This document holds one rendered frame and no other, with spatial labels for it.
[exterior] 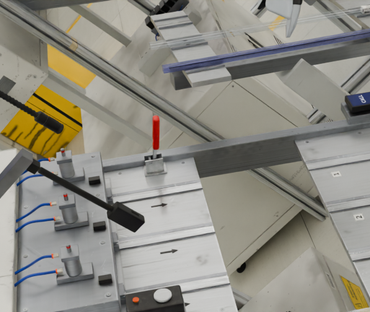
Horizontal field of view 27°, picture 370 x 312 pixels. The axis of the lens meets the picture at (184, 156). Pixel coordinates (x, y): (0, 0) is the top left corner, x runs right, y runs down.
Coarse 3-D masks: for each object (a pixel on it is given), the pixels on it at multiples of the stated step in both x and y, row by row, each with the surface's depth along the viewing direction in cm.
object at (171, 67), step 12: (336, 36) 141; (348, 36) 141; (360, 36) 141; (264, 48) 138; (276, 48) 138; (288, 48) 139; (300, 48) 139; (192, 60) 136; (204, 60) 136; (216, 60) 136; (228, 60) 137; (168, 72) 135
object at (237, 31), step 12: (324, 12) 151; (336, 12) 150; (348, 12) 151; (360, 12) 151; (264, 24) 148; (276, 24) 148; (300, 24) 149; (192, 36) 146; (204, 36) 146; (216, 36) 146; (228, 36) 147; (156, 48) 144
